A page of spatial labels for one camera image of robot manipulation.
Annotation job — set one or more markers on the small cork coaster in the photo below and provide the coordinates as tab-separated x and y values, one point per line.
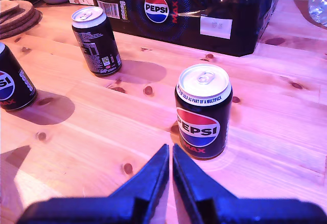
7	6

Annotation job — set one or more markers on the large clear water bottle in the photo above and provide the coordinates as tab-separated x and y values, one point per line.
319	4

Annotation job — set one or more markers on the black Pepsi Max can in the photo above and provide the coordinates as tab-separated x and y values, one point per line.
204	121
97	42
15	86

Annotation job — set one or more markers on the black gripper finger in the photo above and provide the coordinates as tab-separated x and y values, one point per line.
194	188
150	188

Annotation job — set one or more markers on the shrink-wrapped Pepsi Max can pack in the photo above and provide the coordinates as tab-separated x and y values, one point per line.
194	6

